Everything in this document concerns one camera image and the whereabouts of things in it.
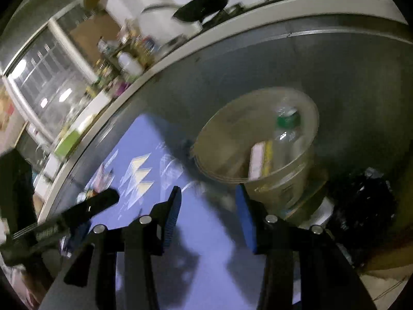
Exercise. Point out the green box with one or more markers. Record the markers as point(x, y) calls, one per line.
point(67, 142)

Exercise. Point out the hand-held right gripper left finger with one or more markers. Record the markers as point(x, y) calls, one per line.
point(172, 213)

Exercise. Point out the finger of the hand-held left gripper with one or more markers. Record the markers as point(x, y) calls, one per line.
point(103, 200)

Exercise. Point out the dark cloth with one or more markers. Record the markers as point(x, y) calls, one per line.
point(16, 187)

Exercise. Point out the blue printed mat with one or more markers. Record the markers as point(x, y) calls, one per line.
point(209, 248)

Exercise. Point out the yellow and white carton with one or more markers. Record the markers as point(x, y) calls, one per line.
point(258, 161)

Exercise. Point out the sliding glass window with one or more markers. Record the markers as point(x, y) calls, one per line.
point(48, 71)

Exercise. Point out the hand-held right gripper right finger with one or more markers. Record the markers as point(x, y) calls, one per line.
point(246, 220)

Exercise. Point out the clear plastic bottle green label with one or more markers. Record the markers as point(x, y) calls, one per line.
point(288, 121)

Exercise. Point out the black wok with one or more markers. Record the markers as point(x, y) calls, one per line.
point(203, 5)

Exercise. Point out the translucent plastic trash bin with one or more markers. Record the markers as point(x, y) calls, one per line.
point(284, 187)

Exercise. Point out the white plastic bottle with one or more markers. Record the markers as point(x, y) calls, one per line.
point(129, 64)

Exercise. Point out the row of condiment bottles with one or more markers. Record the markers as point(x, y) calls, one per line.
point(142, 45)

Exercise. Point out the black plastic bag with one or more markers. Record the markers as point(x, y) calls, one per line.
point(364, 216)

